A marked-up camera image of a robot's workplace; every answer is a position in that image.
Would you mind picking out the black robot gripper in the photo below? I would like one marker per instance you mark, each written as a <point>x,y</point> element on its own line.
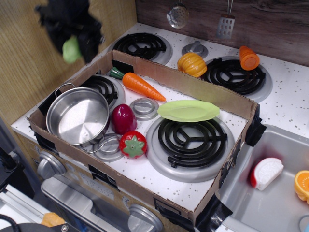
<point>65,18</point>

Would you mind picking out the green toy broccoli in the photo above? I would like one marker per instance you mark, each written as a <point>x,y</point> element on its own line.
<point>70,50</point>

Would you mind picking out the silver metal pot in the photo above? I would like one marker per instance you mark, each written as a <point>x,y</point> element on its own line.
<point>78,116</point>

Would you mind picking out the front left black burner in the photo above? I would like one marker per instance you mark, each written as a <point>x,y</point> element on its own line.
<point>110,88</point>

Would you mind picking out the black burner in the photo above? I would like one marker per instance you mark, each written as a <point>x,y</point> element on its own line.
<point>110,88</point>
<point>255,84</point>
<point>145,45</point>
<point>190,152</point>

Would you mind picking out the back left black burner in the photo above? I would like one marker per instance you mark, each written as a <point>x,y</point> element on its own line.
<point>145,45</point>

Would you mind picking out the purple toy eggplant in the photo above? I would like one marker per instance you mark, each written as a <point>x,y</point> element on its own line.
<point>123,119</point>

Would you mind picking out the silver knob upper middle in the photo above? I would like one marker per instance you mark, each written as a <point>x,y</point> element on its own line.
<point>144,109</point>

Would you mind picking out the hanging silver strainer spoon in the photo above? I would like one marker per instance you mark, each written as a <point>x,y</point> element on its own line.
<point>178,15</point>

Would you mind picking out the silver knob lower middle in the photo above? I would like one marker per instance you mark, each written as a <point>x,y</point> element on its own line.
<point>107,149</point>

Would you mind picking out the red toy strawberry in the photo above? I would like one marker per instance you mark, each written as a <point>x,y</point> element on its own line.
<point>133,144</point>

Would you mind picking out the yellow toy pumpkin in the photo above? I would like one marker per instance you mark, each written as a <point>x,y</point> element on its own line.
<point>192,64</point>

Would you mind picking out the silver knob at back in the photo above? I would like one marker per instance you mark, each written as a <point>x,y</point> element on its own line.
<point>197,48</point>

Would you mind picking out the silver oven knob left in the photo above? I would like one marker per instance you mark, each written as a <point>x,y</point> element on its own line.
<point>49,166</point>

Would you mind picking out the silver oven knob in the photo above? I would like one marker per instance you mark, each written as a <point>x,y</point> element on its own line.
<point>143,220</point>
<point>49,166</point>

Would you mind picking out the light green plastic plate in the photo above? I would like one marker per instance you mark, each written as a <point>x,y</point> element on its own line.
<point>188,111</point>

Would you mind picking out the hanging silver spatula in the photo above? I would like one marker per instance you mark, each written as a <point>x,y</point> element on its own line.
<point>226,23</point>

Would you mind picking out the front right black burner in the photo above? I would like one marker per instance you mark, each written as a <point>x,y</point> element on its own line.
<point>190,152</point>

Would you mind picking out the back right black burner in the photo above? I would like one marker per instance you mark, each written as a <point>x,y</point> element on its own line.
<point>255,84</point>

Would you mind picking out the orange toy carrot slice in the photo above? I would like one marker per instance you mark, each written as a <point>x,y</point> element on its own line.
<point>249,60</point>

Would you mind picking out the yellow toy on floor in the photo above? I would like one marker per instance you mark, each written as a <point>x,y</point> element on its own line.
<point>51,219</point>

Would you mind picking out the silver oven knob right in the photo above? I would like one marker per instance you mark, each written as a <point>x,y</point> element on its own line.
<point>143,220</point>

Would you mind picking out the red white toy slice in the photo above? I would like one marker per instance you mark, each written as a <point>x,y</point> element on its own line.
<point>265,172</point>

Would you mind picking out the silver toy sink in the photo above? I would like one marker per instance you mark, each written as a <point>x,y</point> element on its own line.
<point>277,208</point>

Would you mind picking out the toy orange half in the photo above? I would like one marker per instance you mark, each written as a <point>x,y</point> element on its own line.
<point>301,185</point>

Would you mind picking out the silver oven door handle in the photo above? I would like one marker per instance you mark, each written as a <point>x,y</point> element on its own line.
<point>96,214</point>

